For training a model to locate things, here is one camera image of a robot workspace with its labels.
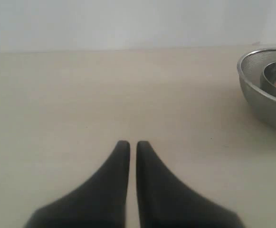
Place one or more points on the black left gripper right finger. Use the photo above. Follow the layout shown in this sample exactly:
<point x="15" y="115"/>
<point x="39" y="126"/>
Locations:
<point x="164" y="201"/>

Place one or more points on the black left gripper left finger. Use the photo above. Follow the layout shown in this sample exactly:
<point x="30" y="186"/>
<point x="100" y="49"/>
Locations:
<point x="100" y="202"/>

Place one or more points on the stainless steel mesh colander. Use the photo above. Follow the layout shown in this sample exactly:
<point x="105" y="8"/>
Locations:
<point x="250" y="69"/>

